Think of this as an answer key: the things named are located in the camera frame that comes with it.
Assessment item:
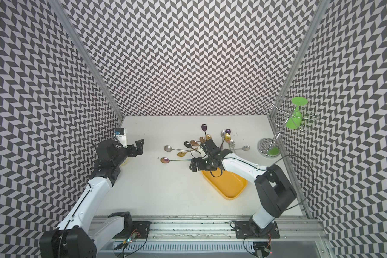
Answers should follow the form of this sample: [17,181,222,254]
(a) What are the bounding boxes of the silver spoon ornate handle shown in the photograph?
[229,140,235,150]

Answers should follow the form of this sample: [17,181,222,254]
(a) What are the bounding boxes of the gold bowl ornate spoon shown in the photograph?
[225,133,231,148]

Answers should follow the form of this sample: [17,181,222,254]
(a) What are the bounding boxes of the yellow storage box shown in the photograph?
[202,168,248,200]

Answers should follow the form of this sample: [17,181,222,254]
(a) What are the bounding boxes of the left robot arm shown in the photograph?
[39,139,145,258]

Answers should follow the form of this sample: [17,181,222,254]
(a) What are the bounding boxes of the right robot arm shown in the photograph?
[189,139,297,234]

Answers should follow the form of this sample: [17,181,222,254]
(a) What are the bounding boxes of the ornate gold small spoon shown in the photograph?
[177,149,197,157]

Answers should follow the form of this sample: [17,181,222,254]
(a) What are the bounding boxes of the silver spoon upright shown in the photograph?
[220,130,226,142]

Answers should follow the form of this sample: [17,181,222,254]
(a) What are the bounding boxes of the silver spoon left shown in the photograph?
[163,145,189,152]

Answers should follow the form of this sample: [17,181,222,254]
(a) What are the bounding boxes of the purple spoon right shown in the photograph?
[220,129,231,149]

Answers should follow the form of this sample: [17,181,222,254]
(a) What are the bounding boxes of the purple spoon long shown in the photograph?
[201,124,207,136]

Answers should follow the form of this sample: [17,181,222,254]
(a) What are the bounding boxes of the silver spoon far right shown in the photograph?
[233,145,250,151]

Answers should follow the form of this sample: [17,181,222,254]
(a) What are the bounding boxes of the chrome cup holder rack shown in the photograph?
[257,97,319,158]

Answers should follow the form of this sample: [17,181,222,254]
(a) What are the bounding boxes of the green plastic goblet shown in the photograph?
[266,97,308,158]

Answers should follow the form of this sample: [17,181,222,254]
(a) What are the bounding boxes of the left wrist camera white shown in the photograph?
[114,127,127,148]

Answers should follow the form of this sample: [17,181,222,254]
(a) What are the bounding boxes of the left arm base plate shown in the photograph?
[113,221,151,239]

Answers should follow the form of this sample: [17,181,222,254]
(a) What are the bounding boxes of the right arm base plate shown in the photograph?
[230,220,280,239]

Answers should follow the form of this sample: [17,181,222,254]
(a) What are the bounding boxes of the aluminium rail frame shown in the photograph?
[98,216,335,258]

